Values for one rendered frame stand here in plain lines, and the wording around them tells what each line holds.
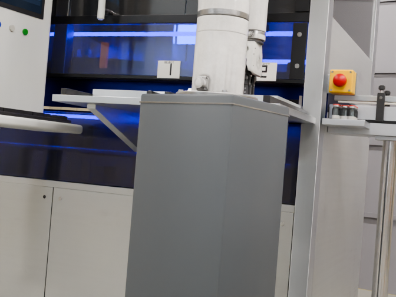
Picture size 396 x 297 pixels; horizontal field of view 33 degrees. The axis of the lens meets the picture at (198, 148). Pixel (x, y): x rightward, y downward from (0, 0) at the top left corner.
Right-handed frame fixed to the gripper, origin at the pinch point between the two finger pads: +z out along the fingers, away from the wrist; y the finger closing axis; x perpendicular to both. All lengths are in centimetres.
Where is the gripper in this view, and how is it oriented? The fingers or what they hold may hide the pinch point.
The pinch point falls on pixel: (247, 92)
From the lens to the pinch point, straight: 204.7
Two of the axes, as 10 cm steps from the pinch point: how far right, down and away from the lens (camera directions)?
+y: 3.9, 0.5, 9.2
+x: -9.2, -0.7, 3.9
